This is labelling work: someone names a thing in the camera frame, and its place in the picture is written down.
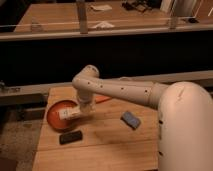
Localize blue sponge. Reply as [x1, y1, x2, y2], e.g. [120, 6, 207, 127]
[121, 111, 141, 130]

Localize white plastic bottle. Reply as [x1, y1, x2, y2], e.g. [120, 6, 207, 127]
[59, 107, 80, 120]

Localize orange carrot piece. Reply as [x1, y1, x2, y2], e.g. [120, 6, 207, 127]
[95, 96, 111, 104]

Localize grey metal post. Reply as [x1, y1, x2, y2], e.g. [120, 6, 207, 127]
[76, 0, 88, 34]

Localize orange ceramic bowl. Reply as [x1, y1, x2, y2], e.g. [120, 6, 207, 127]
[46, 100, 78, 131]

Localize white paper on table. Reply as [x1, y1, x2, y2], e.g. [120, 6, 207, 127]
[90, 5, 112, 11]

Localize black rectangular block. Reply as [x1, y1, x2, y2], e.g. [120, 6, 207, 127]
[59, 130, 83, 144]

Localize grey metal rail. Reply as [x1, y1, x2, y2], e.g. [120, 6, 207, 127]
[0, 70, 213, 106]

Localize wooden background table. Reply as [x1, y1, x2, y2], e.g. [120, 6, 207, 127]
[13, 0, 198, 34]

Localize dark objects on table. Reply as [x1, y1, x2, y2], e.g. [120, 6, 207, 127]
[122, 0, 152, 13]

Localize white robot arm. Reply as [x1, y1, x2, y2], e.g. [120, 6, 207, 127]
[72, 65, 213, 171]

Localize white crumpled cloth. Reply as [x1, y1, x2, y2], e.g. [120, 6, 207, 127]
[91, 21, 115, 29]

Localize wooden cutting board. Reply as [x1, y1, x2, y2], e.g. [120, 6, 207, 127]
[31, 80, 161, 171]

